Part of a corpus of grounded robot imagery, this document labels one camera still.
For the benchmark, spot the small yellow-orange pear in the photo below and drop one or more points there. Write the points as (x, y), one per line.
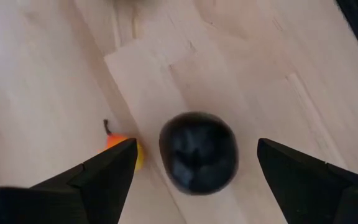
(115, 140)

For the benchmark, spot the dark plum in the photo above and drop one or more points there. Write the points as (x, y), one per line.
(197, 152)

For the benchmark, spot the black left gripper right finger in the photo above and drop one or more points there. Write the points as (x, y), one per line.
(306, 193)

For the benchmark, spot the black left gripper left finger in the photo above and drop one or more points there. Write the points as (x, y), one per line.
(104, 186)

